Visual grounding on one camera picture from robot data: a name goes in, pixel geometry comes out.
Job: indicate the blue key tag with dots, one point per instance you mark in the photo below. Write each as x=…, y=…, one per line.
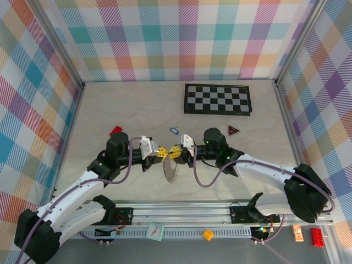
x=174, y=131

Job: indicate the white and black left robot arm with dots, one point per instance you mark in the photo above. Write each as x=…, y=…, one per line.
x=74, y=198

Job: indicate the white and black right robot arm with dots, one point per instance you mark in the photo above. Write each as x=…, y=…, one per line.
x=264, y=170

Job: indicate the small red toy brick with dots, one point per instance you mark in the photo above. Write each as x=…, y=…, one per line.
x=115, y=130

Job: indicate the red and black triangle badge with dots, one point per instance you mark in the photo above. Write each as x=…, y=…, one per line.
x=233, y=130

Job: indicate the black and grey chessboard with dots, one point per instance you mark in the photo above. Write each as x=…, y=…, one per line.
x=217, y=99

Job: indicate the mint green alarm clock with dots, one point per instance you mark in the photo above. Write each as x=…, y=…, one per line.
x=154, y=231

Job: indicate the orange yellow toy brick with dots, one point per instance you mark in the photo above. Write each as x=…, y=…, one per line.
x=208, y=235

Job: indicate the wooden block with orange print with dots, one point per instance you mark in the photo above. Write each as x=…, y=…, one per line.
x=297, y=233

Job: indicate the long red toy brick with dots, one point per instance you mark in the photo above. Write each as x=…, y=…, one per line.
x=318, y=237

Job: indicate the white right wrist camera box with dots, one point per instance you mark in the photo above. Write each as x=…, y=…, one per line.
x=187, y=141

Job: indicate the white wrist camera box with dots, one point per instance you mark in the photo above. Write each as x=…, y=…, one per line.
x=187, y=141
x=147, y=147

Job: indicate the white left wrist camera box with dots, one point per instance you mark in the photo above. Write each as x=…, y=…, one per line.
x=147, y=147

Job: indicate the aluminium mounting rail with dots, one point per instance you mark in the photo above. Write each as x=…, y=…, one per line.
x=178, y=214

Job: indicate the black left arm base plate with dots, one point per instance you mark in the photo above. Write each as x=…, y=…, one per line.
x=125, y=215

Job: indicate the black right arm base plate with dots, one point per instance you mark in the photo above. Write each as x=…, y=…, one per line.
x=239, y=214

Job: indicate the aluminium frame post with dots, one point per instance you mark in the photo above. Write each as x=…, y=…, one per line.
x=61, y=45
x=299, y=41

